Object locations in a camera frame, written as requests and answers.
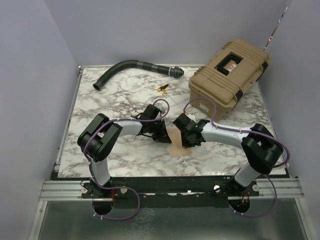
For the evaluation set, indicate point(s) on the tan plastic toolbox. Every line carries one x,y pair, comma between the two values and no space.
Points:
218,86

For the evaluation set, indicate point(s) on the aluminium rail frame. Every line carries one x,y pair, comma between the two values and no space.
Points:
280,213

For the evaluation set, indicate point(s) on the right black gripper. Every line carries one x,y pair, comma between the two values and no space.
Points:
187,144

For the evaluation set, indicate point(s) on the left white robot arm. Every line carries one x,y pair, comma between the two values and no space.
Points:
99,137

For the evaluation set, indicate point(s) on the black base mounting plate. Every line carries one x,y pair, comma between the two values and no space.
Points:
170,192

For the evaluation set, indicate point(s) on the pink tan envelope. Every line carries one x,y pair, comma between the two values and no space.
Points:
176,149

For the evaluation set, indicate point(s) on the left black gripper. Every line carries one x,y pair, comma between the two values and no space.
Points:
163,136

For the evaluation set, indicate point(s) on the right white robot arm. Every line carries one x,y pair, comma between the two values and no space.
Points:
260,147

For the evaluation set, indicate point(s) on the small yellow black tool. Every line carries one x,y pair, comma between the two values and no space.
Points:
163,88

